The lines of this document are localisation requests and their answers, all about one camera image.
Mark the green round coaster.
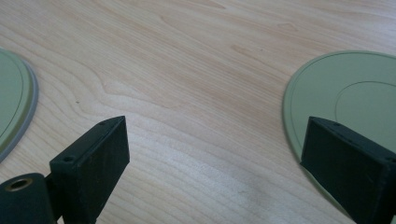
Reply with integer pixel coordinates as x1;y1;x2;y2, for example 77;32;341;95
281;49;396;220
0;47;35;154

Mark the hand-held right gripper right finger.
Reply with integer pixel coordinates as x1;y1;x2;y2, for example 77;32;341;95
299;116;396;224

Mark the green plate on left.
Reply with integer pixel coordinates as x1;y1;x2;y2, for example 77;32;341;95
0;57;40;164

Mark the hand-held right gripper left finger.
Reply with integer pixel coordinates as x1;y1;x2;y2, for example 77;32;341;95
49;115;131;224

